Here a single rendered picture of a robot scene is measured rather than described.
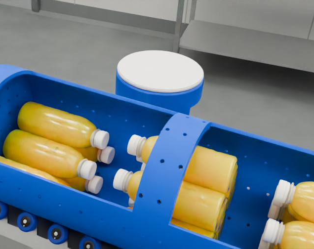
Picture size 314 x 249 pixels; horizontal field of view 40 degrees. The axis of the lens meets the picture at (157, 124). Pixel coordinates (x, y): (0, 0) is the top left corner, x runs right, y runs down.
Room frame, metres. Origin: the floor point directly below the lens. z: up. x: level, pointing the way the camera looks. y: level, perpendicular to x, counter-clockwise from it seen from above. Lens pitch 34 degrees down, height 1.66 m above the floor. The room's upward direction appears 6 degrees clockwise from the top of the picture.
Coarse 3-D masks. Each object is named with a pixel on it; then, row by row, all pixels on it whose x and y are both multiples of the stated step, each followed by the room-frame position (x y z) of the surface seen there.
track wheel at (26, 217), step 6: (18, 216) 0.64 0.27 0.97; (24, 216) 0.64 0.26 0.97; (30, 216) 0.63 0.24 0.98; (36, 216) 0.64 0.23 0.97; (18, 222) 0.63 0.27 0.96; (24, 222) 0.63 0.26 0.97; (30, 222) 0.63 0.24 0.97; (36, 222) 0.63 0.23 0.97; (24, 228) 0.62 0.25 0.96; (30, 228) 0.62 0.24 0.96
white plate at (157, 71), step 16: (128, 64) 1.27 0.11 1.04; (144, 64) 1.28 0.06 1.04; (160, 64) 1.29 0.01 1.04; (176, 64) 1.30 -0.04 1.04; (192, 64) 1.31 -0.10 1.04; (128, 80) 1.16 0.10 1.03; (144, 80) 1.17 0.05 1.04; (160, 80) 1.18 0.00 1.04; (176, 80) 1.19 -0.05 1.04; (192, 80) 1.20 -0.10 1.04
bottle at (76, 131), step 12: (24, 108) 0.80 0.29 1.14; (36, 108) 0.80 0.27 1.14; (48, 108) 0.80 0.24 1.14; (24, 120) 0.78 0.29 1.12; (36, 120) 0.77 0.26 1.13; (48, 120) 0.77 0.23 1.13; (60, 120) 0.77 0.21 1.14; (72, 120) 0.77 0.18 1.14; (84, 120) 0.77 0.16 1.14; (36, 132) 0.77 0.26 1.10; (48, 132) 0.76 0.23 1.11; (60, 132) 0.75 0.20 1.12; (72, 132) 0.74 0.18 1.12; (84, 132) 0.75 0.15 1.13; (96, 132) 0.76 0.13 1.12; (72, 144) 0.74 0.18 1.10; (84, 144) 0.74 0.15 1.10
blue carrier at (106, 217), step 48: (0, 96) 0.80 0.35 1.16; (48, 96) 0.89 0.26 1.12; (96, 96) 0.82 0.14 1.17; (0, 144) 0.79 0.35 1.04; (192, 144) 0.60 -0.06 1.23; (240, 144) 0.73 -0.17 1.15; (288, 144) 0.65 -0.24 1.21; (0, 192) 0.61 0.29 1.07; (48, 192) 0.57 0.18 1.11; (144, 192) 0.53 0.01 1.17; (240, 192) 0.72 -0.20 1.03; (144, 240) 0.51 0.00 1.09; (192, 240) 0.48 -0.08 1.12; (240, 240) 0.64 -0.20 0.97
